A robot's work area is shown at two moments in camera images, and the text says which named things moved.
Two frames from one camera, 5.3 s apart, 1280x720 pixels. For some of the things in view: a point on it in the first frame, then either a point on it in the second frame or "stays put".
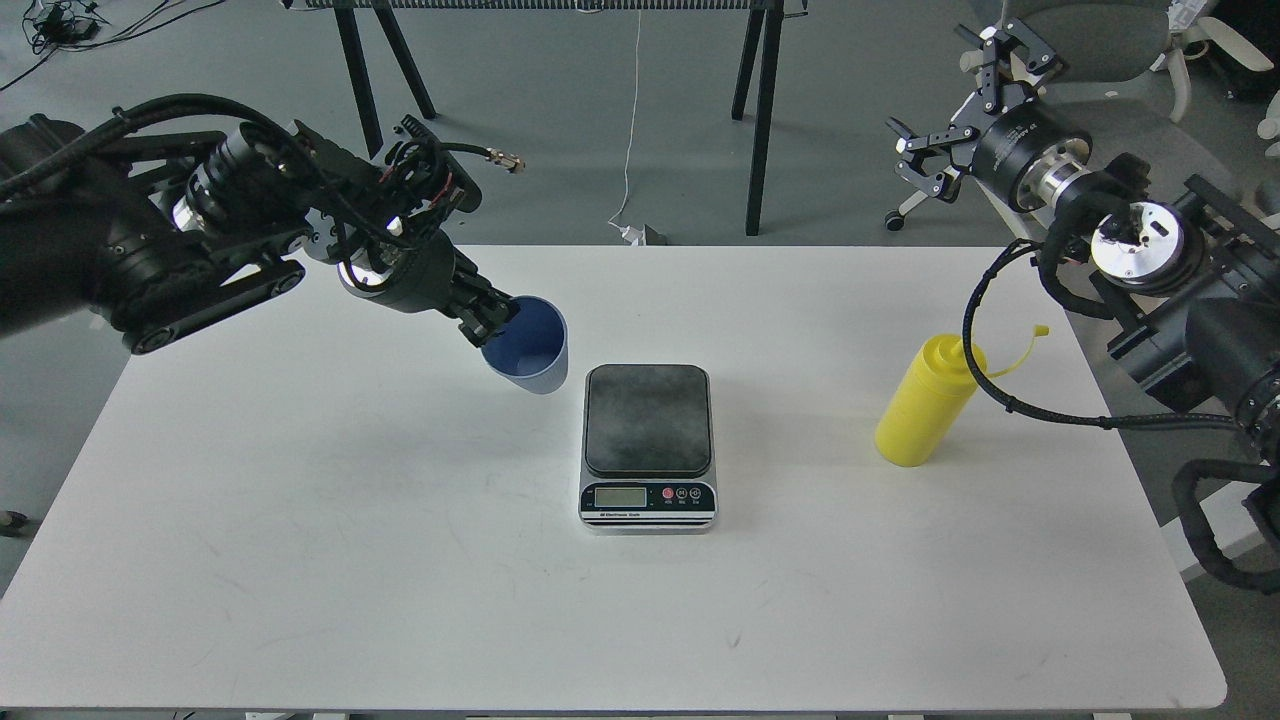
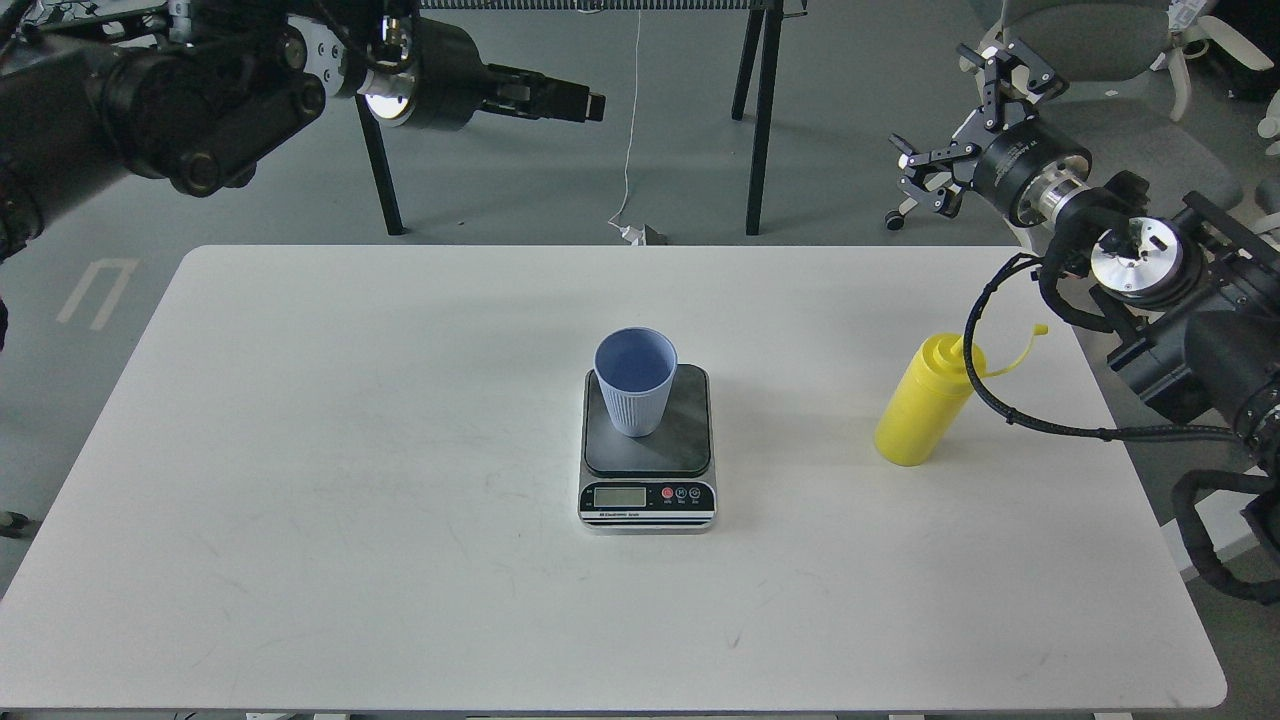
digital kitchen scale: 648,450 stays put
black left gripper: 420,276 -> 442,88
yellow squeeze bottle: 930,398 stays put
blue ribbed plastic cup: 532,350 -> 636,366
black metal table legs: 356,16 stays put
